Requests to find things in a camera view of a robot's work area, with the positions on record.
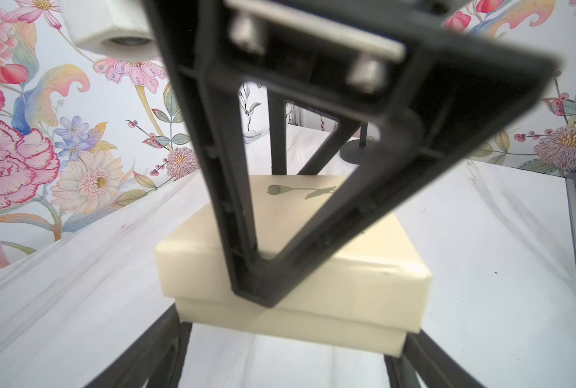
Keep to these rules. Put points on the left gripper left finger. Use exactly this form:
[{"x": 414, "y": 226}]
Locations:
[{"x": 155, "y": 359}]

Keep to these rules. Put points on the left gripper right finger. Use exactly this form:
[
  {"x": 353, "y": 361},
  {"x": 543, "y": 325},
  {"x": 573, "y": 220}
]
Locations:
[{"x": 423, "y": 360}]

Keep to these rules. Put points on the cream jewelry box base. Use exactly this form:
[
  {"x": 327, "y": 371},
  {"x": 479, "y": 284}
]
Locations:
[{"x": 293, "y": 326}]

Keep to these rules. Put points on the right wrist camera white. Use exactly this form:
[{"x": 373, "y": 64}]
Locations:
[{"x": 115, "y": 28}]

